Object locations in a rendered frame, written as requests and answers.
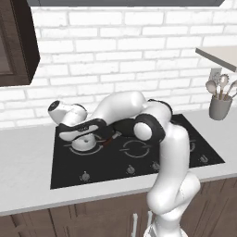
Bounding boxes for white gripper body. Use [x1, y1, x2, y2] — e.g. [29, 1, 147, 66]
[70, 135, 97, 153]

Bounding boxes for black hob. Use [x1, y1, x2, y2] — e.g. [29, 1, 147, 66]
[50, 113, 226, 190]

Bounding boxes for grey hob knob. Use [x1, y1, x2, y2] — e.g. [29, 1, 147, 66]
[198, 154, 209, 165]
[150, 161, 161, 172]
[79, 170, 92, 183]
[125, 164, 137, 176]

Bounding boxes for brown cupboard door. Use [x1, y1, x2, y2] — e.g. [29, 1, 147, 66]
[181, 177, 237, 237]
[0, 205, 69, 237]
[66, 192, 150, 237]

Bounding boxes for grey utensil pot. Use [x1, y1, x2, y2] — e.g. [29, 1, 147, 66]
[208, 94, 233, 121]

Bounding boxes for grey extractor hood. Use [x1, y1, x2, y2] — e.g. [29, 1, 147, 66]
[26, 0, 226, 8]

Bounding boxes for wooden slotted spoon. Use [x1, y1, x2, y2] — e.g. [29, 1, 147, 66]
[218, 73, 231, 101]

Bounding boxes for white cupboard handle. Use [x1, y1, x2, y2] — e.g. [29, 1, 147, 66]
[131, 212, 139, 237]
[146, 210, 154, 231]

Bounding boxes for dark brown wall cupboard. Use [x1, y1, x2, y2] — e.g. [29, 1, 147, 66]
[0, 0, 42, 88]

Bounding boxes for white wall socket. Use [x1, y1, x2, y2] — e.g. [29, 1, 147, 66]
[209, 67, 223, 82]

